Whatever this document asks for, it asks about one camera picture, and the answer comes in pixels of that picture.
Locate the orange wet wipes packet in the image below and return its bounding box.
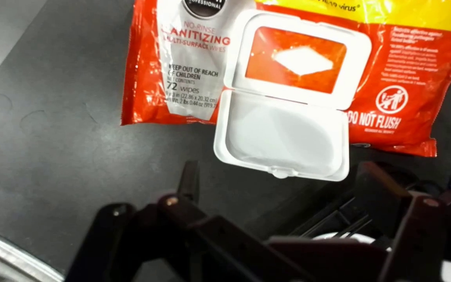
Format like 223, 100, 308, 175
120, 0, 451, 183

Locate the black dish rack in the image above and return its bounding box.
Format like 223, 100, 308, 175
286, 189, 410, 247

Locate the stainless steel sink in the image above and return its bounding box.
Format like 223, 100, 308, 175
0, 221, 65, 282

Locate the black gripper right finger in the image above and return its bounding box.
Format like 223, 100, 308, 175
264, 160, 451, 282

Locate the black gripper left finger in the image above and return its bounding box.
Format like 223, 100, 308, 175
64, 160, 313, 282

